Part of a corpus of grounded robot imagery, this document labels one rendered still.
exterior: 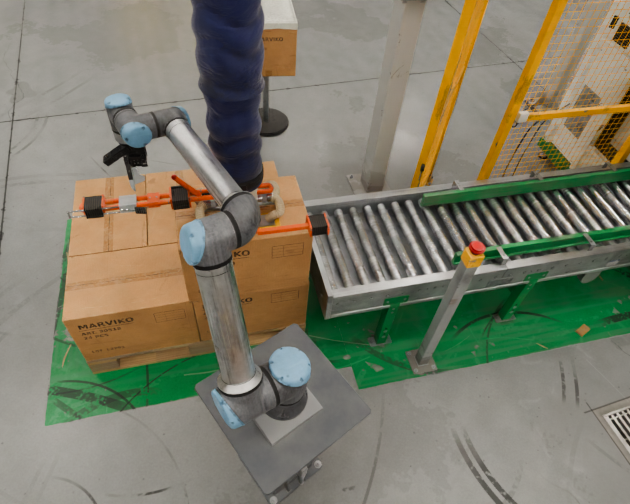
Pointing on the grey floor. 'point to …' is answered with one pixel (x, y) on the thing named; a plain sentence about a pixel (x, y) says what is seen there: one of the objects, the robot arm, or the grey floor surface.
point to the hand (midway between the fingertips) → (133, 179)
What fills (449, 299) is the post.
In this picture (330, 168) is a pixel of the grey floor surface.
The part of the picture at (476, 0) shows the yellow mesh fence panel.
